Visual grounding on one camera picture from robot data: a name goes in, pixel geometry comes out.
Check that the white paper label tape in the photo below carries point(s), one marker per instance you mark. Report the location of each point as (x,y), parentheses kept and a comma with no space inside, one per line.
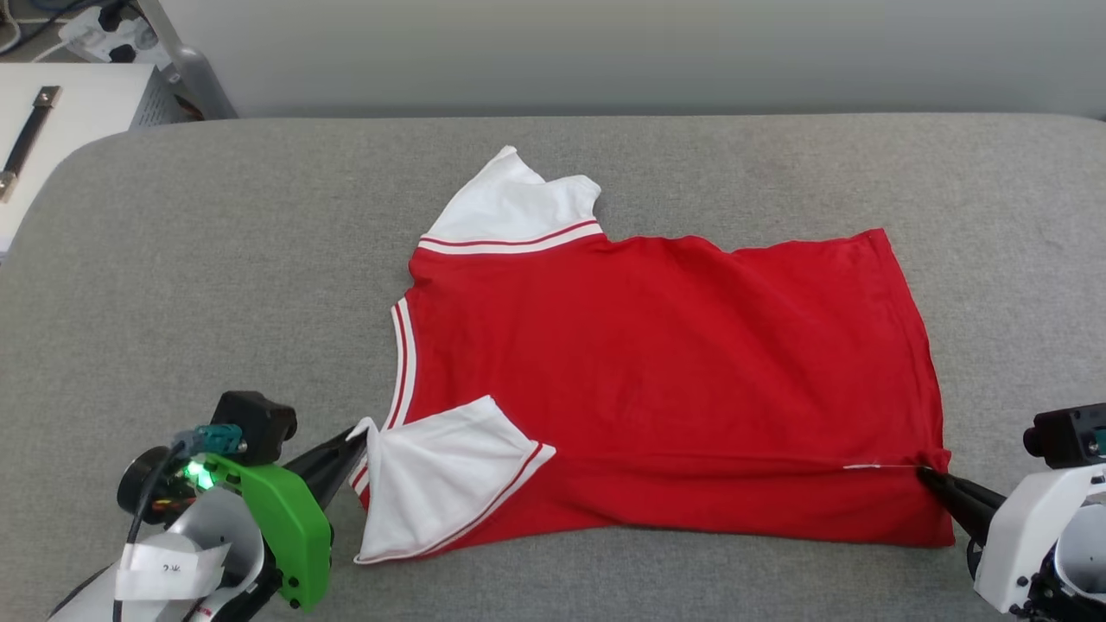
(168,570)

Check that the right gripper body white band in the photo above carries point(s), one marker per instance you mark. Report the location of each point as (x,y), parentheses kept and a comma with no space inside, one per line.
(1032,540)

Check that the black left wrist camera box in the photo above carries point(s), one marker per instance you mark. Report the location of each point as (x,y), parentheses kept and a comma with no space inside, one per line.
(255,428)

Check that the teal left camera connector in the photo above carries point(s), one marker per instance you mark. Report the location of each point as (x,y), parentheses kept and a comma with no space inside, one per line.
(212,439)

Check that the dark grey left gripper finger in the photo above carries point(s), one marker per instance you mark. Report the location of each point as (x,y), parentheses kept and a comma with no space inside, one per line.
(333,447)
(333,479)

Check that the grey metal frame leg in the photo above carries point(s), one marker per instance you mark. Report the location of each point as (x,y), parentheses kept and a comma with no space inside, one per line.
(194,69)

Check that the red and white shirt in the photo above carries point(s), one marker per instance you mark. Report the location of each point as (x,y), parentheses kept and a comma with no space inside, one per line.
(657,389)

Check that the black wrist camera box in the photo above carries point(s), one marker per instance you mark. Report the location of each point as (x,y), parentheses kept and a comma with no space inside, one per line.
(255,428)
(1071,436)

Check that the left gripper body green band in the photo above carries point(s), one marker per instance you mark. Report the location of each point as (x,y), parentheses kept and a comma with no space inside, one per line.
(289,527)

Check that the white power strip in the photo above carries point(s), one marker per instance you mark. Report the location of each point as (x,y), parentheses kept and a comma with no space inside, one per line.
(112,39)

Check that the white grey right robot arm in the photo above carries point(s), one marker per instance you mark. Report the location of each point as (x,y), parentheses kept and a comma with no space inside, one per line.
(1076,579)

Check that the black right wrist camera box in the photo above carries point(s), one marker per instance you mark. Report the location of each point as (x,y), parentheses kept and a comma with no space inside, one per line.
(1071,436)

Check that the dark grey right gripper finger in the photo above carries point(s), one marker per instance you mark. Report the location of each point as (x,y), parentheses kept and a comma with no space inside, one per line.
(963,518)
(968,494)

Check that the white metal cabinet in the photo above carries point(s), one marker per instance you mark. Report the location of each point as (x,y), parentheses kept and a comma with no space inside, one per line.
(86,121)

